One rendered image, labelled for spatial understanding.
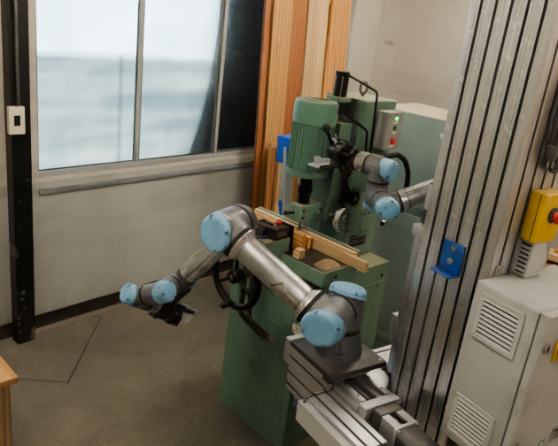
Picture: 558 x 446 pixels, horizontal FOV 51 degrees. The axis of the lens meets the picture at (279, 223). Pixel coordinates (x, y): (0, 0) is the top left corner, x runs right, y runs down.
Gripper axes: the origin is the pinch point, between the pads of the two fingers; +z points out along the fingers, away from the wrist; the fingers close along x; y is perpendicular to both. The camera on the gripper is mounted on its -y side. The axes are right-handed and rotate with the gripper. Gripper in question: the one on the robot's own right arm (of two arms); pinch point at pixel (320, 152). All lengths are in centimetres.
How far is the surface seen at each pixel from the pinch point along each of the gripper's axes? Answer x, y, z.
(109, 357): 108, -83, 96
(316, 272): 33.5, -28.8, -14.0
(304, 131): -3.9, 4.6, 9.8
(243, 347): 66, -69, 21
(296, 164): 5.0, -5.9, 11.4
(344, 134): -18.6, -8.3, 5.3
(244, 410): 85, -94, 16
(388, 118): -35.7, -11.6, -4.3
